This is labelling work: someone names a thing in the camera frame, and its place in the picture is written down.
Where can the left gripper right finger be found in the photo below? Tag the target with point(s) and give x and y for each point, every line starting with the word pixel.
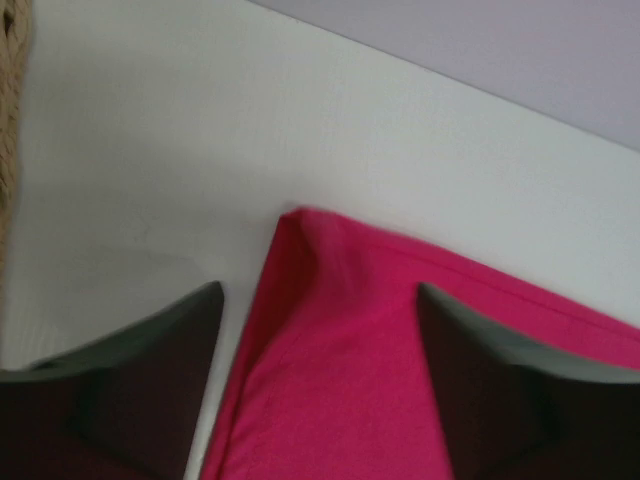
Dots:
pixel 512 407

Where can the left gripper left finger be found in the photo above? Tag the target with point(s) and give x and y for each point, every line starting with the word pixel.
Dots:
pixel 124 406

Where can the pink t shirt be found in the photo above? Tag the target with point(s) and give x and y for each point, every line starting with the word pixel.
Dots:
pixel 330 379

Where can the wicker laundry basket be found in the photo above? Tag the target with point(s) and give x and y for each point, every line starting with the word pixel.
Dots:
pixel 16 25

